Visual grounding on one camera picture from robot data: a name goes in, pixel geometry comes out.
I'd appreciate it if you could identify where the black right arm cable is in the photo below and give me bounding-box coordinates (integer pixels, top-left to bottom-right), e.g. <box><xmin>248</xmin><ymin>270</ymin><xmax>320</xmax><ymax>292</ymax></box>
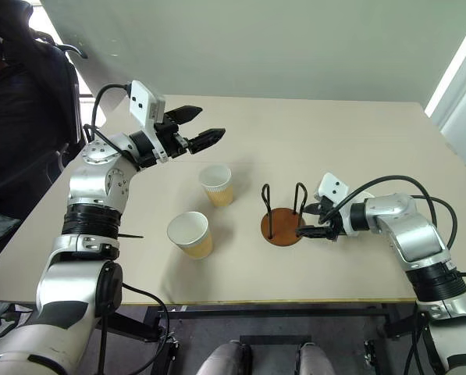
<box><xmin>322</xmin><ymin>175</ymin><xmax>458</xmax><ymax>253</ymax></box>

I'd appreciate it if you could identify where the black metal table frame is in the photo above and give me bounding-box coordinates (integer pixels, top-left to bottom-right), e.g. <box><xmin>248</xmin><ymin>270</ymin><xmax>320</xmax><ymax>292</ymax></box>
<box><xmin>99</xmin><ymin>302</ymin><xmax>425</xmax><ymax>375</ymax></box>

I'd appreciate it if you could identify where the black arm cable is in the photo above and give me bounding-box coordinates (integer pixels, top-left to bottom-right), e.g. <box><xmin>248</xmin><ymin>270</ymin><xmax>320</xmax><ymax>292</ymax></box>
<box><xmin>83</xmin><ymin>82</ymin><xmax>134</xmax><ymax>157</ymax></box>
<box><xmin>322</xmin><ymin>175</ymin><xmax>458</xmax><ymax>253</ymax></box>

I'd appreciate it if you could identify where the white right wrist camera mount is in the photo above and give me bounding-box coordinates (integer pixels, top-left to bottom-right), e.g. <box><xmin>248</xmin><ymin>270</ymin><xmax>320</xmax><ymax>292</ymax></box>
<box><xmin>314</xmin><ymin>173</ymin><xmax>374</xmax><ymax>205</ymax></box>

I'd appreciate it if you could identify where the translucent yellow cup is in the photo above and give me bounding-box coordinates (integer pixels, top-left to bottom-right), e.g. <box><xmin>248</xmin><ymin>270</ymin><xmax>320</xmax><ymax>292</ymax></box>
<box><xmin>166</xmin><ymin>211</ymin><xmax>214</xmax><ymax>261</ymax></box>

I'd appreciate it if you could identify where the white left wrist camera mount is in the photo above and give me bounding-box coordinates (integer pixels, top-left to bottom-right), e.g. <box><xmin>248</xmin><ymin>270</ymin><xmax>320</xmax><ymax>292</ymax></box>
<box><xmin>127</xmin><ymin>80</ymin><xmax>168</xmax><ymax>162</ymax></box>

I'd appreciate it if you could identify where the wire cup holder wooden base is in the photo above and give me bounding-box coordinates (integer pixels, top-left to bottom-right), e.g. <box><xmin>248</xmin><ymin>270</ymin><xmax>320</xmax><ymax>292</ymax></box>
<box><xmin>260</xmin><ymin>181</ymin><xmax>308</xmax><ymax>248</ymax></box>

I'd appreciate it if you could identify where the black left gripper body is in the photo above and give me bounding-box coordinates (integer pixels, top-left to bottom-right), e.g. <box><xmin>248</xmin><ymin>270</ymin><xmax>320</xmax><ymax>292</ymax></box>
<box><xmin>153</xmin><ymin>119</ymin><xmax>191</xmax><ymax>158</ymax></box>

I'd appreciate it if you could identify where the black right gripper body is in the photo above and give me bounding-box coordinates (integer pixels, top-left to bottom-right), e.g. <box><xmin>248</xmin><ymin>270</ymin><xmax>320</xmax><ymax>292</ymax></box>
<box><xmin>313</xmin><ymin>197</ymin><xmax>346</xmax><ymax>242</ymax></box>

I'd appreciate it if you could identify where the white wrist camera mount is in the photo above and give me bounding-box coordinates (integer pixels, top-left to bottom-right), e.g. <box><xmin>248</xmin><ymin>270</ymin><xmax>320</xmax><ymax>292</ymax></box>
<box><xmin>314</xmin><ymin>173</ymin><xmax>374</xmax><ymax>205</ymax></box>
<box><xmin>127</xmin><ymin>80</ymin><xmax>168</xmax><ymax>162</ymax></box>

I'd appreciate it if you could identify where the black office chair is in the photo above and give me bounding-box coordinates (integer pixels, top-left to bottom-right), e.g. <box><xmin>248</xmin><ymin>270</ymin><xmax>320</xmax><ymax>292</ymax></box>
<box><xmin>0</xmin><ymin>0</ymin><xmax>89</xmax><ymax>220</ymax></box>

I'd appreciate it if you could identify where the thin black body cable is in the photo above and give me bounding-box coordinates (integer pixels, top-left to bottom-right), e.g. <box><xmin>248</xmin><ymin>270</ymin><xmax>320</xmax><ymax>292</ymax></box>
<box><xmin>410</xmin><ymin>302</ymin><xmax>432</xmax><ymax>375</ymax></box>
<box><xmin>98</xmin><ymin>283</ymin><xmax>172</xmax><ymax>375</ymax></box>

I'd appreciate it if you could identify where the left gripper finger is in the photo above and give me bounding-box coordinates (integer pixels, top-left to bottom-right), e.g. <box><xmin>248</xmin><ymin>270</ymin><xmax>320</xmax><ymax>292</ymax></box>
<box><xmin>163</xmin><ymin>105</ymin><xmax>204</xmax><ymax>127</ymax></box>
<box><xmin>184</xmin><ymin>127</ymin><xmax>227</xmax><ymax>154</ymax></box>

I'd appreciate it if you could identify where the tan white paper cup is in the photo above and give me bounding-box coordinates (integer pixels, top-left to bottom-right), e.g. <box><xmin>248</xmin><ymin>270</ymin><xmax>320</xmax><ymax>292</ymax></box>
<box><xmin>198</xmin><ymin>164</ymin><xmax>234</xmax><ymax>209</ymax></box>

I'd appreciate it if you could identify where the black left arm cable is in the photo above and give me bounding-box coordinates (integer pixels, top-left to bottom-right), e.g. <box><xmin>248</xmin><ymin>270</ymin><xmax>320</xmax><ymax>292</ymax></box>
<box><xmin>83</xmin><ymin>82</ymin><xmax>134</xmax><ymax>157</ymax></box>

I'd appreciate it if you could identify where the grey rounded shape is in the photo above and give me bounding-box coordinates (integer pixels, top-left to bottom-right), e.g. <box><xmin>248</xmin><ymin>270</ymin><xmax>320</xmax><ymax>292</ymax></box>
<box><xmin>196</xmin><ymin>340</ymin><xmax>253</xmax><ymax>375</ymax></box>
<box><xmin>298</xmin><ymin>342</ymin><xmax>337</xmax><ymax>375</ymax></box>

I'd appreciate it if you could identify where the white black sneaker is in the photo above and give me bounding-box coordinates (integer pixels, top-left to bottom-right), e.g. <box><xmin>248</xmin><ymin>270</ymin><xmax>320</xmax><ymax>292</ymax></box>
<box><xmin>0</xmin><ymin>306</ymin><xmax>34</xmax><ymax>339</ymax></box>

